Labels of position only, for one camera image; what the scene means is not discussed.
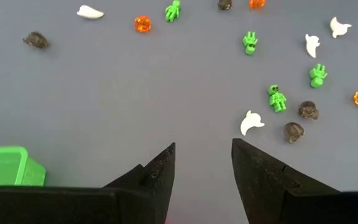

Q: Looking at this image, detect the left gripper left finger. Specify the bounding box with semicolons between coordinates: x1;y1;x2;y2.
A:
0;142;176;224

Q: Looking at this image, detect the small white ghost figure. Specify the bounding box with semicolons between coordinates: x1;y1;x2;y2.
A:
240;110;265;136
329;16;353;39
305;33;321;59
76;4;105;20

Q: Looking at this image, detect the green plastic basket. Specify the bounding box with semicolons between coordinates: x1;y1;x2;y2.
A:
0;146;47;190

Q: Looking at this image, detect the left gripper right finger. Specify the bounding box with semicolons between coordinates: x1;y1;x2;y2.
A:
232;138;358;224

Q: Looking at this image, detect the small orange translucent pumpkin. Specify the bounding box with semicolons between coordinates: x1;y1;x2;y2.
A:
134;15;152;34
249;0;267;9

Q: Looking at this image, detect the green block toy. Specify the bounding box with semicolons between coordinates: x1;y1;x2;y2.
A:
308;63;328;89

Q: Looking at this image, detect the small green skeleton figure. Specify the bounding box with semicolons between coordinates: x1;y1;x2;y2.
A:
165;0;181;23
267;84;288;113
242;30;259;56

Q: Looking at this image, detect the grey-blue table mat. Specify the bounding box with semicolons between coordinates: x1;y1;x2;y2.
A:
0;0;358;224

